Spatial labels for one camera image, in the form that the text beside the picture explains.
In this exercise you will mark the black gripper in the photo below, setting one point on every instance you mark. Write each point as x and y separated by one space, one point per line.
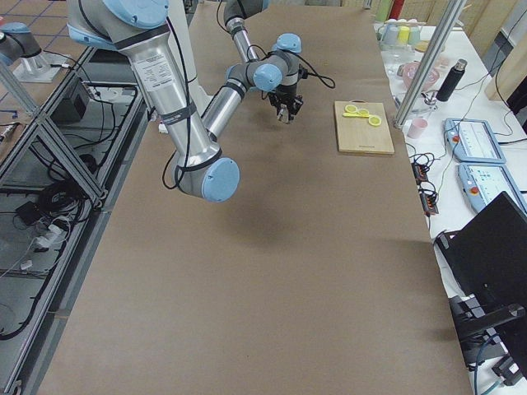
286 91

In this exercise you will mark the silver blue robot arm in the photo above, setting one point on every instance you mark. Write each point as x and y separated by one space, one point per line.
154 36
235 13

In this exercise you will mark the grey blue cup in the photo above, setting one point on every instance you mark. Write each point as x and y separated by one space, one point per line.
390 34

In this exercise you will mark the pink plastic cup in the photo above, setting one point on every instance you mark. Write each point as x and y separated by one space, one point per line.
417 128

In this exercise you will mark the yellow cup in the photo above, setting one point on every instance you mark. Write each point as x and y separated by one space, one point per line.
403 35

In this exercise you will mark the pale green cup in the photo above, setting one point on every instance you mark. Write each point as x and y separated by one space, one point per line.
414 35

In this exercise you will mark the wooden cutting board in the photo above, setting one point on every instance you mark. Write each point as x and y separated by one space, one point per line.
357 136

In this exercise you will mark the yellow lemon slice near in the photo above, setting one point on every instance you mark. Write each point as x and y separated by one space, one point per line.
374 121

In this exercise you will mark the orange black power strip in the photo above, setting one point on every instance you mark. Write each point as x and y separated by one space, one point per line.
426 190

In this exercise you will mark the black water bottle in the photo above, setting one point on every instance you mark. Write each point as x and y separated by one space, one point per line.
451 81

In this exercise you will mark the far teach pendant tablet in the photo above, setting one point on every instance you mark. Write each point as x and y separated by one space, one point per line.
473 140

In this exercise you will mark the teach pendant tablet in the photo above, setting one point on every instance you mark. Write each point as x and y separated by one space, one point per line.
473 140
483 182

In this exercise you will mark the near teach pendant tablet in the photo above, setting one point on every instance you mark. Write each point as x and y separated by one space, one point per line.
483 182

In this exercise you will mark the black laptop monitor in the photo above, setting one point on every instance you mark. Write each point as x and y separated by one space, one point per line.
488 256

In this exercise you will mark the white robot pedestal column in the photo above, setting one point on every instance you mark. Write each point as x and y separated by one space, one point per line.
180 43

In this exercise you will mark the aluminium frame post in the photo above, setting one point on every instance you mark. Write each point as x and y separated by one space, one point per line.
438 39

